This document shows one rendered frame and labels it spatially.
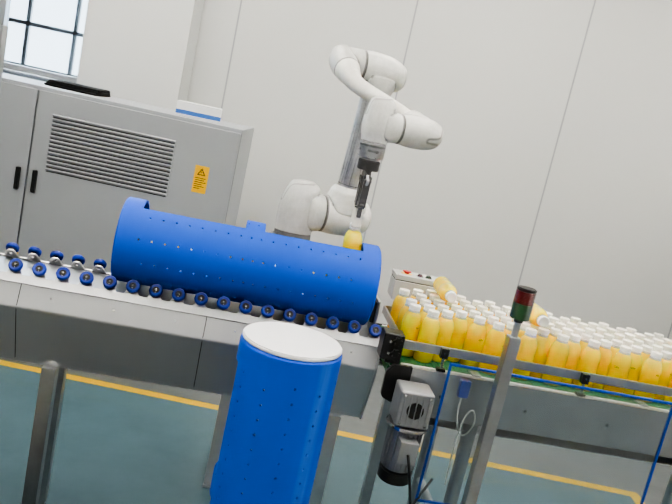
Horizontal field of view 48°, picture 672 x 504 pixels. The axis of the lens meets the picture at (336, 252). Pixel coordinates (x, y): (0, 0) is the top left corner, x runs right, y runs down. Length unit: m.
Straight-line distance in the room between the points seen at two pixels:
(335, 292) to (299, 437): 0.63
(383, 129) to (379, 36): 2.77
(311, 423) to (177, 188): 2.28
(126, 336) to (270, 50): 3.08
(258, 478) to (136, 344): 0.74
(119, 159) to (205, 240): 1.73
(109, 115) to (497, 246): 2.79
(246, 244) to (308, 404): 0.69
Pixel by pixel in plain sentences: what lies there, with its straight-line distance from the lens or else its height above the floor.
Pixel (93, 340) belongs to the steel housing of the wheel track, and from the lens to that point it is 2.62.
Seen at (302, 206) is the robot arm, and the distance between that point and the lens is 3.04.
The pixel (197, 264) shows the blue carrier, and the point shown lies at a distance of 2.47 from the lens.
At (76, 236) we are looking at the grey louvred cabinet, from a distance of 4.28.
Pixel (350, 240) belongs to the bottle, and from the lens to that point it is 2.58.
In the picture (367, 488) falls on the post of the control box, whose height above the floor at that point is 0.18.
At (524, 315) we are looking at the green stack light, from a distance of 2.38.
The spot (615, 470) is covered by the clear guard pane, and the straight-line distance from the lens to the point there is 2.85.
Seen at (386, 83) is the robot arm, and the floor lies 1.80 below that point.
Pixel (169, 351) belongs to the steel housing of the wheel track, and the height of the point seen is 0.77.
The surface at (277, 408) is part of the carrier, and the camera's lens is 1.99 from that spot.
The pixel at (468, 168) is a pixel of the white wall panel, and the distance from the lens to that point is 5.32.
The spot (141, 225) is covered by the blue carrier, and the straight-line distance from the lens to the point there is 2.49.
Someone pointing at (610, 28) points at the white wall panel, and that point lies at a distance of 5.55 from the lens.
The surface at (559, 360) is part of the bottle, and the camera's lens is 2.72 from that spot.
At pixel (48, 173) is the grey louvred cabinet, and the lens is 4.28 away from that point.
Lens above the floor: 1.68
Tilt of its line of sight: 11 degrees down
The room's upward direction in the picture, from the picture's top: 12 degrees clockwise
